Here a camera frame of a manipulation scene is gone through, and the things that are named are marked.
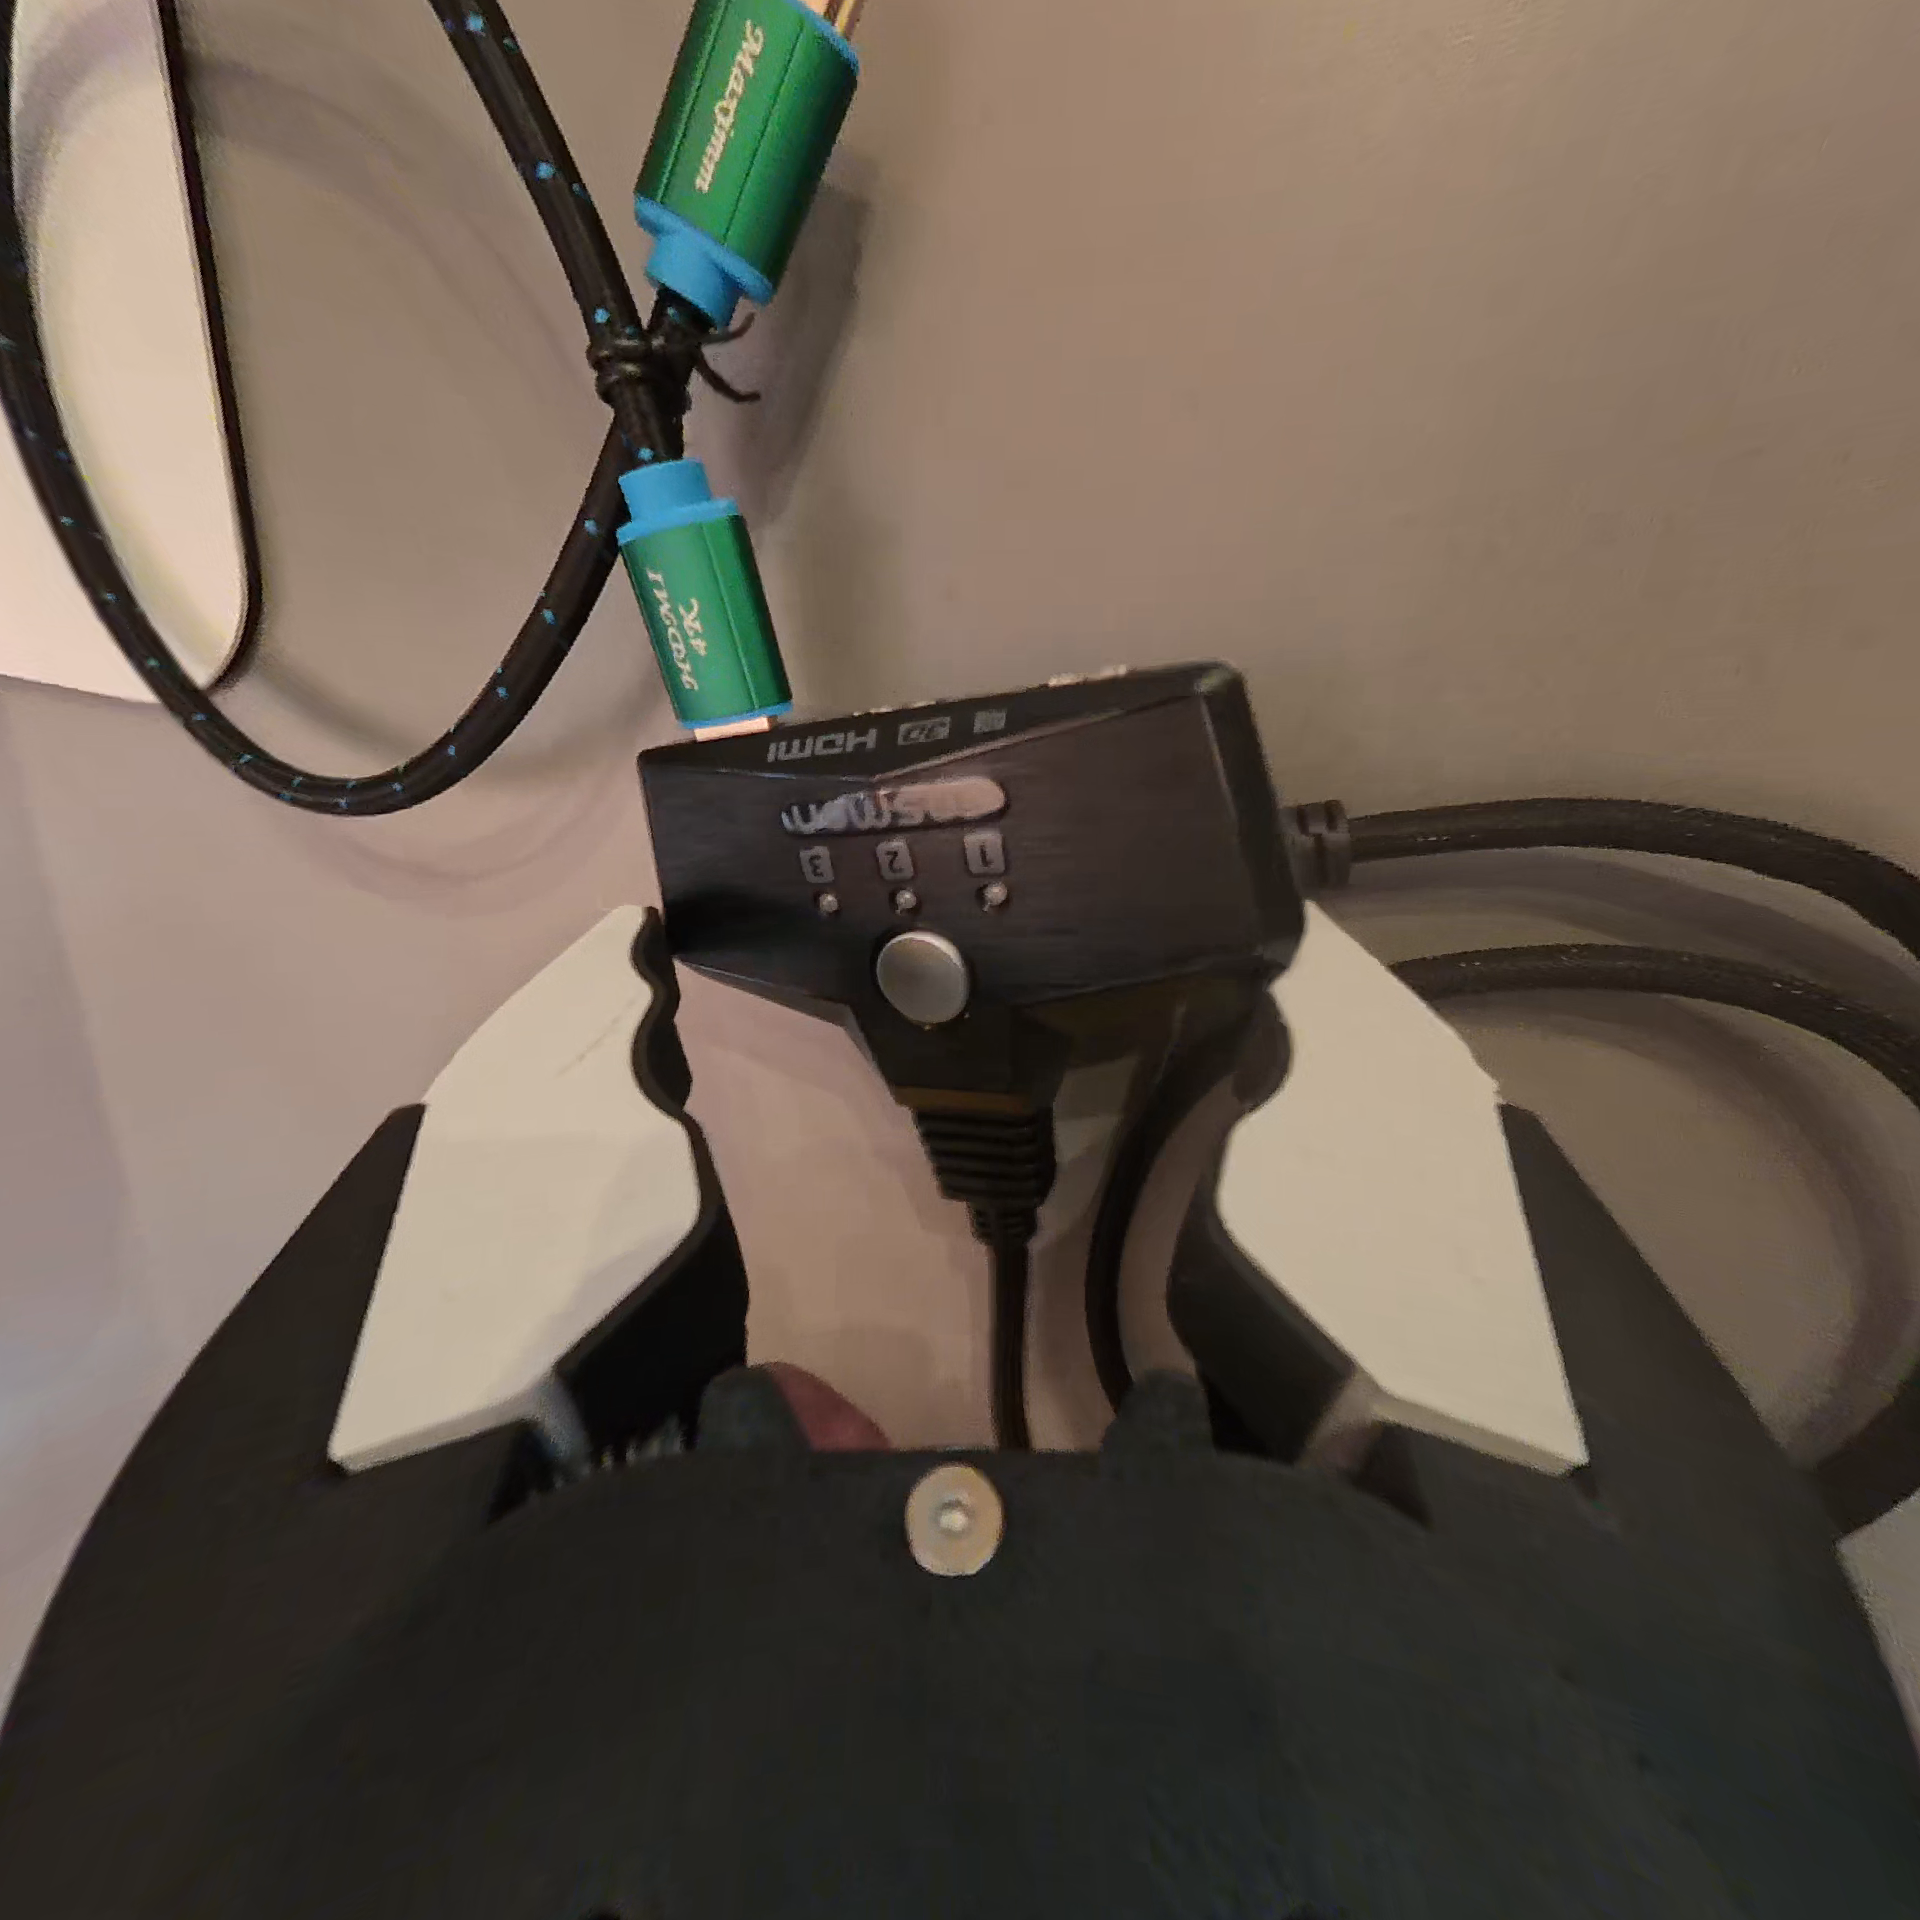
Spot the looped braided HDMI cable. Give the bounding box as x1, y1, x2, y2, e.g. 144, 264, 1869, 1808
0, 0, 864, 824

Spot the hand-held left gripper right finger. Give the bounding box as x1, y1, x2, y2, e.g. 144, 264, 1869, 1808
1166, 902, 1591, 1480

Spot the black cable with silver plug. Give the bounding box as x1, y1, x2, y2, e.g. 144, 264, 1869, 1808
912, 793, 1920, 1532

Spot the white folding stand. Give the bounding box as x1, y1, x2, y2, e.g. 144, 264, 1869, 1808
0, 0, 268, 700

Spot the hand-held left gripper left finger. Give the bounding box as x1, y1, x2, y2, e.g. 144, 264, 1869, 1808
325, 906, 746, 1472

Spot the silver HDMI splitter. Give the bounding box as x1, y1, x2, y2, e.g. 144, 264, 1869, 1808
637, 659, 1307, 1119

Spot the person's left hand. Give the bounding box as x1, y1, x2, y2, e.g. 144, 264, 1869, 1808
746, 1363, 892, 1449

